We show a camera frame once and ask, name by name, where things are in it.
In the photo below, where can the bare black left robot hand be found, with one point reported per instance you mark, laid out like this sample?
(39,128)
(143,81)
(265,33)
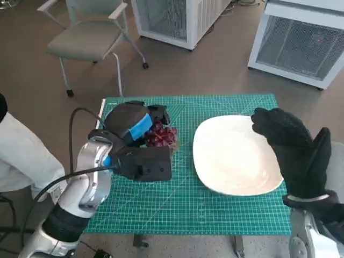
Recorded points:
(126,118)

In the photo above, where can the grey chair with white frame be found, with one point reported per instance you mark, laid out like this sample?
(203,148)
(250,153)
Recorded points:
(80,40)

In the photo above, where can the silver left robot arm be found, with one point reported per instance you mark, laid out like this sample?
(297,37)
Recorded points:
(88,188)

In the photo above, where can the white square plate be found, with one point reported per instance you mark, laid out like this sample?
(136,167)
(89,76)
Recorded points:
(228,158)

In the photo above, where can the black floor bar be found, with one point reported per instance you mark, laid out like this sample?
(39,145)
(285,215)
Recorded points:
(16,230)

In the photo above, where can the wide white mesh cabinet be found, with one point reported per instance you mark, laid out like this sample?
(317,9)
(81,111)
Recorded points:
(295,47)

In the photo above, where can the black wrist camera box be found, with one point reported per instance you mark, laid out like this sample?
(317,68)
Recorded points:
(337,209)
(150,166)

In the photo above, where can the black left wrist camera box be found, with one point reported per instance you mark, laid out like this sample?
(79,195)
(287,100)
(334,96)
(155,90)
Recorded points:
(150,166)

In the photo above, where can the green cutting mat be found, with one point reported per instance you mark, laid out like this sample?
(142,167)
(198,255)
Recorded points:
(174,209)

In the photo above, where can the small black device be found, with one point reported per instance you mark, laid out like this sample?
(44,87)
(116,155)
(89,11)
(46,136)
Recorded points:
(101,254)

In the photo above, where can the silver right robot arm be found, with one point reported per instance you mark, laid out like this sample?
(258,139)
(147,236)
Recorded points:
(306,239)

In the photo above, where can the metal table leg bracket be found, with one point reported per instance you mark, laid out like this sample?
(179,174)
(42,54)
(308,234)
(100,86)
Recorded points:
(140,241)
(239,245)

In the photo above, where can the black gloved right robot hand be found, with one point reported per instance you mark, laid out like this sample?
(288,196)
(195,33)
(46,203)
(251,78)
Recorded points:
(297,150)

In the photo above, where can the tall white mesh cabinet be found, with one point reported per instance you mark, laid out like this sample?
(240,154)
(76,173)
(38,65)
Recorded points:
(164,16)

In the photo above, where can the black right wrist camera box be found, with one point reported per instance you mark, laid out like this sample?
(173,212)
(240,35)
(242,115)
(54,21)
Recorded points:
(337,209)

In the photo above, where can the red toy grape bunch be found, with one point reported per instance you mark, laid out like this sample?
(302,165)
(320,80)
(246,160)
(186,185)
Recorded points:
(161,135)

